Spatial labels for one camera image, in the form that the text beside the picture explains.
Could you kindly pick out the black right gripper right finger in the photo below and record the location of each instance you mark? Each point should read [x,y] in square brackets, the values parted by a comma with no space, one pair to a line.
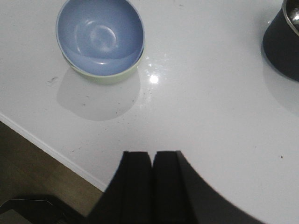
[181,196]

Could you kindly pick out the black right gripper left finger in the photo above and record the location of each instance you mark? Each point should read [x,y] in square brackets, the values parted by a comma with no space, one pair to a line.
[128,198]

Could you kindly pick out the green bowl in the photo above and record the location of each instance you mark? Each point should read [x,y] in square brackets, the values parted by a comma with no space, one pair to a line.
[112,78]

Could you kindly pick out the blue bowl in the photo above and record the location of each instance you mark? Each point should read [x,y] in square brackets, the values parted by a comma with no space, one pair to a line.
[100,37]

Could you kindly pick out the black object on floor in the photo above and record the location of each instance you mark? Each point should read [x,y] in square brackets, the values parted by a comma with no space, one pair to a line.
[42,209]

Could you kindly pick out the dark blue cooking pot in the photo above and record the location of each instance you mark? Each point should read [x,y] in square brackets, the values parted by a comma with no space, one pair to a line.
[281,40]

